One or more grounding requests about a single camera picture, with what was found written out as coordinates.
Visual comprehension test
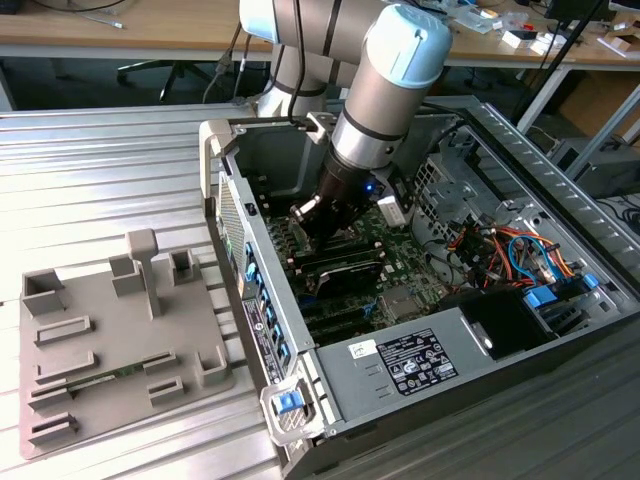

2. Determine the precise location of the green RAM stick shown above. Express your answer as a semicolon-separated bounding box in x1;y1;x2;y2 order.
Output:
66;363;147;392

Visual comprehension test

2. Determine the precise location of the black hanging cable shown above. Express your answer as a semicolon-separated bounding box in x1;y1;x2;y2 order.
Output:
202;19;254;105

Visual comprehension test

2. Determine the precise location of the blue data wire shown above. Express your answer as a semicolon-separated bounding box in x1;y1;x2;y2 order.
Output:
507;233;561;287

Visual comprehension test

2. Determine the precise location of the orange red wire bundle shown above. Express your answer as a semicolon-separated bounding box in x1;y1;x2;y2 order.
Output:
446;224;576;291

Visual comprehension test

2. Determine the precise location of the black narrow case label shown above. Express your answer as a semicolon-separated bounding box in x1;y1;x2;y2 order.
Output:
241;298;281;387

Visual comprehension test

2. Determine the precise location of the clear plastic bag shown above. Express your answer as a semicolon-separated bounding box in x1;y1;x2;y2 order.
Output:
454;5;506;35

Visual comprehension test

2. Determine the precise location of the grey parts rack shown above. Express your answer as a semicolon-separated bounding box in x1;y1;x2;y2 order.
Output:
18;228;237;461

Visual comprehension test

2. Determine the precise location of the small cardboard box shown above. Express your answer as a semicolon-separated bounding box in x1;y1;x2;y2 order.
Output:
597;33;640;60

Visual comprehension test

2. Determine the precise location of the black graphics card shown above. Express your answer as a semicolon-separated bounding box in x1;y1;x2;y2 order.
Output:
294;242;385;302

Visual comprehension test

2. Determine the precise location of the blue case latch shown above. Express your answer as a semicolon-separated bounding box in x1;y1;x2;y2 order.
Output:
273;392;302;416

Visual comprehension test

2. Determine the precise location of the black monitor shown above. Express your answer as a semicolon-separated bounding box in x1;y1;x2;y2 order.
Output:
543;0;619;22

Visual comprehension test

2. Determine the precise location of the grey power supply unit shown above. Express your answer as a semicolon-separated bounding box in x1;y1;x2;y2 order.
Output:
313;305;464;424

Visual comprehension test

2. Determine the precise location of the black rating label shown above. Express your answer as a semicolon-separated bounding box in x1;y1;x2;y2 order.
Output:
377;327;459;397

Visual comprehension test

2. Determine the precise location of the wooden desk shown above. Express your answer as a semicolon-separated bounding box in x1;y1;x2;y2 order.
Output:
0;0;640;116

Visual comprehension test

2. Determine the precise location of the blue disk carrier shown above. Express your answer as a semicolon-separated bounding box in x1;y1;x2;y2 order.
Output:
523;283;557;315

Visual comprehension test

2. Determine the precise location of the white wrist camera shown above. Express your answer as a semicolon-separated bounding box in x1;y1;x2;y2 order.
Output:
374;172;416;227

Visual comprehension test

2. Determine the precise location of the black tripod pole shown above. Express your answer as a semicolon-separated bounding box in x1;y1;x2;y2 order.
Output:
512;0;609;126

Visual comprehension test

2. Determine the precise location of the metal drive cage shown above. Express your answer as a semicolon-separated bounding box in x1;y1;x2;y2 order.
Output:
409;149;501;236

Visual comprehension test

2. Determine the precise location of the open grey PC case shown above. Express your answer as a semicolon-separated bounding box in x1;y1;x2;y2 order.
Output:
198;97;640;480

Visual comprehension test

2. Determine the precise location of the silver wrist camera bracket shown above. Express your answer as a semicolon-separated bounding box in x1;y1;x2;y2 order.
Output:
304;112;335;145

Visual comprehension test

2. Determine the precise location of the grey computer box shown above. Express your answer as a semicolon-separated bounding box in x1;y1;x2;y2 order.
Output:
547;137;640;199

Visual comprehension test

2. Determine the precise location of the large brown cardboard box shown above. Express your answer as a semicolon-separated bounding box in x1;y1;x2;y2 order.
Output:
554;69;640;146

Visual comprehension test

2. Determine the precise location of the black office chair base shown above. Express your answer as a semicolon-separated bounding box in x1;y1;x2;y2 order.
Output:
116;58;217;105

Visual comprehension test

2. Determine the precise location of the green motherboard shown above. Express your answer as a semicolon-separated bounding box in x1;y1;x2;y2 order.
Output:
257;172;454;349

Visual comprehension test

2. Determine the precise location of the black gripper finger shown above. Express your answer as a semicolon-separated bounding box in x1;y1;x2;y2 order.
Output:
289;193;325;237

